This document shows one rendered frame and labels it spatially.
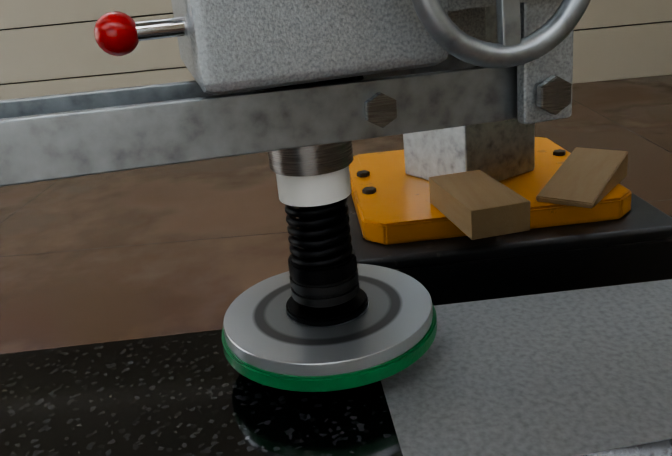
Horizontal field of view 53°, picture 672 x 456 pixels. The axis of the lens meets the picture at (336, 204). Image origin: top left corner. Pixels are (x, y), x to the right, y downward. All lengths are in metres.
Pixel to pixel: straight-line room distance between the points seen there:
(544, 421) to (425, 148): 0.82
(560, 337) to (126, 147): 0.47
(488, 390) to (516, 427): 0.06
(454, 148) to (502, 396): 0.72
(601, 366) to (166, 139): 0.45
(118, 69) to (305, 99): 6.27
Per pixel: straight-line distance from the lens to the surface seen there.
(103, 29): 0.52
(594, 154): 1.37
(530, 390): 0.66
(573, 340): 0.74
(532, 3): 0.60
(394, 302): 0.69
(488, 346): 0.72
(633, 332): 0.77
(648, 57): 7.09
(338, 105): 0.57
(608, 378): 0.69
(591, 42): 6.87
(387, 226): 1.16
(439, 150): 1.32
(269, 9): 0.50
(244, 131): 0.55
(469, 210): 1.06
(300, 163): 0.60
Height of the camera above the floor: 1.19
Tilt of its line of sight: 19 degrees down
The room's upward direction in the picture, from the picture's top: 6 degrees counter-clockwise
